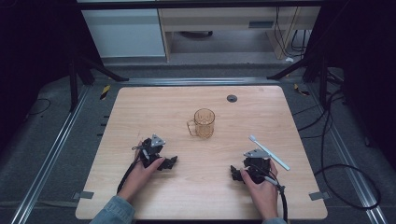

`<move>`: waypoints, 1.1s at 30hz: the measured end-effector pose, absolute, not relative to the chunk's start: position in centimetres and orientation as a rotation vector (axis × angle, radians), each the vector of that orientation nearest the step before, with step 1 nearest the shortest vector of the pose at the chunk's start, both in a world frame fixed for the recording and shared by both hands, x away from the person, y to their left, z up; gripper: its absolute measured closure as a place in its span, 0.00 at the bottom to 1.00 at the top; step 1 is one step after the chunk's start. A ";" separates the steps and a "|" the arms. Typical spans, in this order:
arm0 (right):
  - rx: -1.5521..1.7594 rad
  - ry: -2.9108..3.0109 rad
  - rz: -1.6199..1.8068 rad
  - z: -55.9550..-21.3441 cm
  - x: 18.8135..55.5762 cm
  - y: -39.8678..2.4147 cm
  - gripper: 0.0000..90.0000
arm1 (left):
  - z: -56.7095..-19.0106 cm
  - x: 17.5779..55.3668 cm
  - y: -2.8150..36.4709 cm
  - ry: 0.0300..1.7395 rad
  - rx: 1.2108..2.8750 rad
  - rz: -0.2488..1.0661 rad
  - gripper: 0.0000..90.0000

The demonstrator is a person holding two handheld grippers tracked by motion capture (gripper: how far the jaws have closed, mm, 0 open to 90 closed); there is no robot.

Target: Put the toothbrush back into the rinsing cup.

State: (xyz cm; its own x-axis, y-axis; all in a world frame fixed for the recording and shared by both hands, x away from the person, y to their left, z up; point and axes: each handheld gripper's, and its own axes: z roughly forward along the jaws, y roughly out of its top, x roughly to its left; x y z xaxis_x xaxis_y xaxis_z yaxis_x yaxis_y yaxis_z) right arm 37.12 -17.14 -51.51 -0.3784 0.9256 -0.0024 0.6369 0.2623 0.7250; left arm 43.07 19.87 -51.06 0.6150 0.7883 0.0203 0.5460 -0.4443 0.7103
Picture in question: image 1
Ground metal floor rail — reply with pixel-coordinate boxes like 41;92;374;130
8;85;92;224
120;77;281;87
306;83;389;224

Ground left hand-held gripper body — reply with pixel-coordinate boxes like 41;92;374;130
137;133;166;170

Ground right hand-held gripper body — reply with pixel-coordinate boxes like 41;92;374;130
242;148;273;185

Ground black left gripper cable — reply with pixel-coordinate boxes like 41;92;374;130
116;145;145;194

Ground person's right hand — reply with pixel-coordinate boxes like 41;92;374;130
239;159;280;221

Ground grey tape piece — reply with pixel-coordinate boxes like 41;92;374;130
308;190;331;202
72;190;95;201

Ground black floor cable loop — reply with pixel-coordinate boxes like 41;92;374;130
292;88;382;210

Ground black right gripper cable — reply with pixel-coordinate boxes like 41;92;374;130
248;163;290;223

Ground amber glass mug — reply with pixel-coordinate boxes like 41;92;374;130
186;107;217;140

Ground white cabinet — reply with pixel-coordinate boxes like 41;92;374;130
80;7;167;59

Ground black metal stand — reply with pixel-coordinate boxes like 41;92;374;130
266;52;335;108
67;54;130;113

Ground thin black floor cable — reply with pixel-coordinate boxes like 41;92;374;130
24;97;52;120

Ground white toothbrush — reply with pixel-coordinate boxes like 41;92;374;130
247;133;291;172

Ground yellow black tape strip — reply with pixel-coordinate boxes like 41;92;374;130
292;83;312;97
99;84;112;101

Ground person's left hand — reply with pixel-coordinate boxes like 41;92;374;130
117;151;166;203

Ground hanging black cables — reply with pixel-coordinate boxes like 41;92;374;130
274;7;312;60

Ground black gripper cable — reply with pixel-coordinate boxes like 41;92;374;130
116;145;145;194
248;163;290;223

